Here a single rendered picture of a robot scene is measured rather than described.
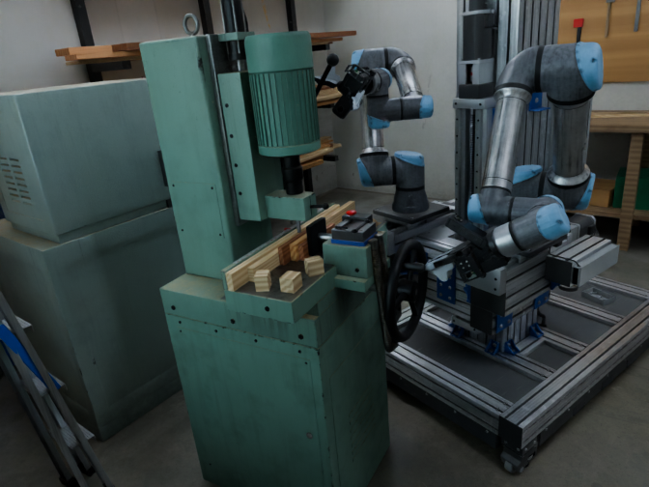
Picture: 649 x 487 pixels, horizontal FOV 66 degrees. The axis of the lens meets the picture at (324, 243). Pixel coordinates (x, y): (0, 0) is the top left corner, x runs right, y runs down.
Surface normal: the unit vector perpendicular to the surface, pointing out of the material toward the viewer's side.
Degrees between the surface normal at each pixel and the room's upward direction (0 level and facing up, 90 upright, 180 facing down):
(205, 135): 90
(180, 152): 90
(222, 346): 90
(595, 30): 90
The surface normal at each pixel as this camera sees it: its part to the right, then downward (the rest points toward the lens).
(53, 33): 0.79, 0.15
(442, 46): -0.61, 0.33
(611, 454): -0.09, -0.93
